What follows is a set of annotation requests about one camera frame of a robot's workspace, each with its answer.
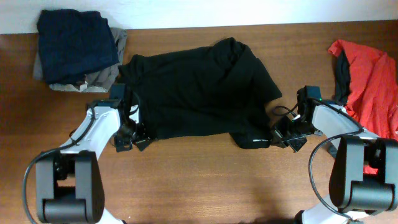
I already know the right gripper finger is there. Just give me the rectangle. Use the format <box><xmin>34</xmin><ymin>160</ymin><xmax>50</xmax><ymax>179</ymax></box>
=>
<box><xmin>271</xmin><ymin>129</ymin><xmax>287</xmax><ymax>148</ymax></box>
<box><xmin>287</xmin><ymin>138</ymin><xmax>307</xmax><ymax>152</ymax></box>

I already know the black polo shirt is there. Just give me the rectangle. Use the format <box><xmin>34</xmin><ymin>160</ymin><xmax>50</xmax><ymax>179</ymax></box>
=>
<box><xmin>119</xmin><ymin>38</ymin><xmax>282</xmax><ymax>149</ymax></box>

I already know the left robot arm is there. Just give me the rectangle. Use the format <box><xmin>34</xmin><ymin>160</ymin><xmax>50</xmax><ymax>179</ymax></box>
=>
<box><xmin>29</xmin><ymin>84</ymin><xmax>152</xmax><ymax>223</ymax></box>

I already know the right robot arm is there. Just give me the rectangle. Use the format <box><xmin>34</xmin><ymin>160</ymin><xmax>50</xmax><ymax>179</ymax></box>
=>
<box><xmin>271</xmin><ymin>86</ymin><xmax>397</xmax><ymax>223</ymax></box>

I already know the folded grey garment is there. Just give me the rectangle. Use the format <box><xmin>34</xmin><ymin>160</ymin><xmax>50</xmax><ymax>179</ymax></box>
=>
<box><xmin>33</xmin><ymin>28</ymin><xmax>127</xmax><ymax>92</ymax></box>

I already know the red t-shirt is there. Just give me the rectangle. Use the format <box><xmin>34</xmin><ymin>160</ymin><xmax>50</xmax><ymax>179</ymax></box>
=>
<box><xmin>328</xmin><ymin>39</ymin><xmax>398</xmax><ymax>175</ymax></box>

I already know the folded navy blue garment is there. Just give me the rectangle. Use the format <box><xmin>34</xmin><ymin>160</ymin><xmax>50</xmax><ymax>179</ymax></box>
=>
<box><xmin>37</xmin><ymin>9</ymin><xmax>119</xmax><ymax>84</ymax></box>

